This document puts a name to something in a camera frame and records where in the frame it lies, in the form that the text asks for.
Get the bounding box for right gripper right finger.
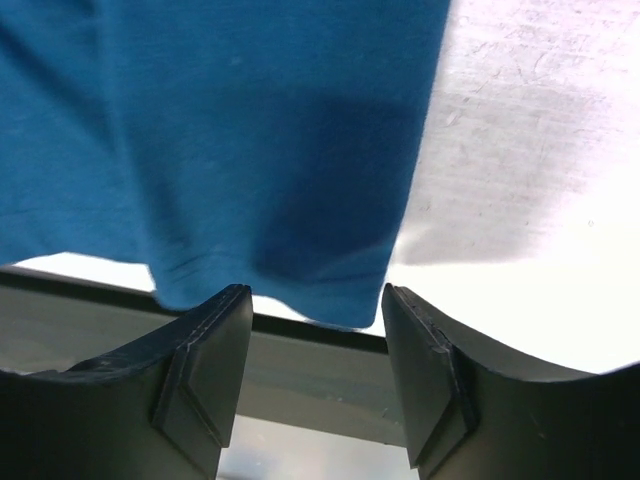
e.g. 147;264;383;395
381;285;639;479

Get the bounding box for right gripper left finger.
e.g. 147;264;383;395
1;285;253;479

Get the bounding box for blue printed t-shirt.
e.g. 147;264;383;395
1;1;449;330

